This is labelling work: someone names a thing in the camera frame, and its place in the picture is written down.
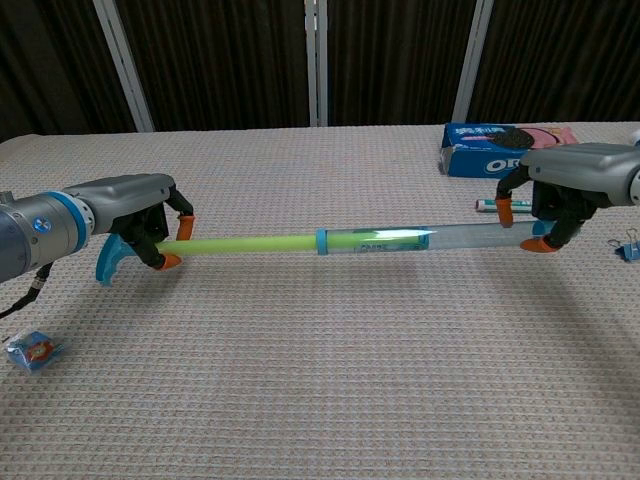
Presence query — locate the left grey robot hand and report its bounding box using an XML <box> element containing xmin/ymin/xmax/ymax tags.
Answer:
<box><xmin>64</xmin><ymin>173</ymin><xmax>196</xmax><ymax>272</ymax></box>

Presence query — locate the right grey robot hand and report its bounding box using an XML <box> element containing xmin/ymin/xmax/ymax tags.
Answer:
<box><xmin>494</xmin><ymin>142</ymin><xmax>640</xmax><ymax>255</ymax></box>

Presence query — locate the blue green water pump toy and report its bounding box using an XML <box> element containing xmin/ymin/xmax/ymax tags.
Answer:
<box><xmin>95</xmin><ymin>225</ymin><xmax>436</xmax><ymax>287</ymax></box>

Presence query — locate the clear plastic tube container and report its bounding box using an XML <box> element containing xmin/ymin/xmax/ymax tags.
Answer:
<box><xmin>314</xmin><ymin>219</ymin><xmax>556</xmax><ymax>257</ymax></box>

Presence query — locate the blue binder clip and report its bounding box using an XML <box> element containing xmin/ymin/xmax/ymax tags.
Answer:
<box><xmin>607</xmin><ymin>228</ymin><xmax>640</xmax><ymax>263</ymax></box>

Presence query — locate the blue Oreo cookie box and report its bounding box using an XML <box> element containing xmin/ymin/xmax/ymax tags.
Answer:
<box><xmin>438</xmin><ymin>122</ymin><xmax>576</xmax><ymax>179</ymax></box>

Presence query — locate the dark pleated curtain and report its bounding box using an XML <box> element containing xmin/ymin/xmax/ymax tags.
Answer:
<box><xmin>0</xmin><ymin>0</ymin><xmax>640</xmax><ymax>144</ymax></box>

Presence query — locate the small blue snack packet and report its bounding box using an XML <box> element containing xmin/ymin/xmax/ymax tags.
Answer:
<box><xmin>2</xmin><ymin>328</ymin><xmax>65</xmax><ymax>375</ymax></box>

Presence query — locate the beige woven tablecloth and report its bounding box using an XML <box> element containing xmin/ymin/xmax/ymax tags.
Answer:
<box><xmin>0</xmin><ymin>121</ymin><xmax>640</xmax><ymax>480</ymax></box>

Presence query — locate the white screen frame post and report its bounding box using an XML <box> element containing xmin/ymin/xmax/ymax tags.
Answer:
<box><xmin>92</xmin><ymin>0</ymin><xmax>155</xmax><ymax>133</ymax></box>
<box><xmin>452</xmin><ymin>0</ymin><xmax>496</xmax><ymax>125</ymax></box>
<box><xmin>304</xmin><ymin>0</ymin><xmax>329</xmax><ymax>128</ymax></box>

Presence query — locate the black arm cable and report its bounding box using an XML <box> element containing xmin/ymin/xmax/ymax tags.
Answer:
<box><xmin>0</xmin><ymin>263</ymin><xmax>53</xmax><ymax>319</ymax></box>

